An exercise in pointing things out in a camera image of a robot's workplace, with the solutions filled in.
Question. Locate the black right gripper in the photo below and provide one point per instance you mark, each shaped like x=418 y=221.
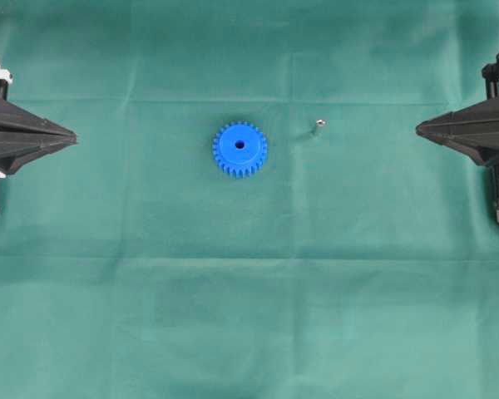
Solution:
x=454 y=130

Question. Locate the blue plastic gear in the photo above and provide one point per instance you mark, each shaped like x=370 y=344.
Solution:
x=240 y=149

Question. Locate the green table cloth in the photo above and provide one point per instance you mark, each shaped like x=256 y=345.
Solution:
x=361 y=263

